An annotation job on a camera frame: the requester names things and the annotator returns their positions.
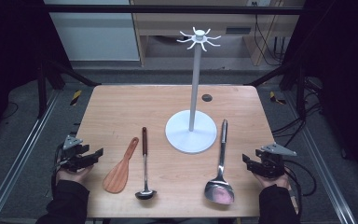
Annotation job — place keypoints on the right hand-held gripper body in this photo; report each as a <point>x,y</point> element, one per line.
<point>272,165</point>

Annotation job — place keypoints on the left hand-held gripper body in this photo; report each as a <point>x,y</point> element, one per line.
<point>73,160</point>

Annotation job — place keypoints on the wooden rice spatula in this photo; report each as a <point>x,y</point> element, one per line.
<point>118,179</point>

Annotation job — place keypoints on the steel spatula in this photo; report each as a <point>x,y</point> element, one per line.
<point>219,193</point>

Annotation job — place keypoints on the white utensil rack stand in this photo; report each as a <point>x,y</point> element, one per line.
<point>191,133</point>

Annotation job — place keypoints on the person's left hand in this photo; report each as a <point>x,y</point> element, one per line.
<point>73,175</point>

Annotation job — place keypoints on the person's right hand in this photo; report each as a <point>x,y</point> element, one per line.
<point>273,182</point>

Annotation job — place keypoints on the yellow black striped tape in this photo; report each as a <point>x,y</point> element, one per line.
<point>273,97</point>
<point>76,97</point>

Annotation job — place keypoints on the black metal stand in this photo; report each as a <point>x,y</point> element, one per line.
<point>300,93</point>
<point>42,93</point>

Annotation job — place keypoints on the white cabinet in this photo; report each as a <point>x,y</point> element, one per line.
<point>96,37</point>

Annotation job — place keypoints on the black curtain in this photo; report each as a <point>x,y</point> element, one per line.
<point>9,46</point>
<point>341,62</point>

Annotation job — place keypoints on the light wooden desk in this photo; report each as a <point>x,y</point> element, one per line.
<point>167,21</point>

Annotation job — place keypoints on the aluminium floor rail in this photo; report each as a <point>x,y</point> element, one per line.
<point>21,155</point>
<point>323,161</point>

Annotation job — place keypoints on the black horizontal frame bar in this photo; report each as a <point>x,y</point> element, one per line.
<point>136,9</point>

